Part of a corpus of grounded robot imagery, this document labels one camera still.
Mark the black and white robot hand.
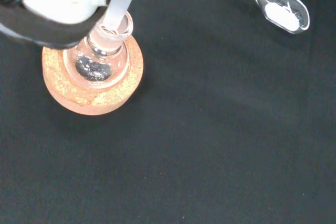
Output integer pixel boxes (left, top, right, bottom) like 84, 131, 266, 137
0, 0, 119, 50

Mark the small glass round-bottom flask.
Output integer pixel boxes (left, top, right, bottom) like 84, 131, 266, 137
62, 11, 135, 89

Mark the glass weighing funnel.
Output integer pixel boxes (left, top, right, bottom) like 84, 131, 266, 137
242, 0, 311, 35

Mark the black cloth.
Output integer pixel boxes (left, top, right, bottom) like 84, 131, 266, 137
0, 0, 336, 224

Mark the cork ring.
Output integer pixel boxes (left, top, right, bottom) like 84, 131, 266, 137
41, 37, 145, 117

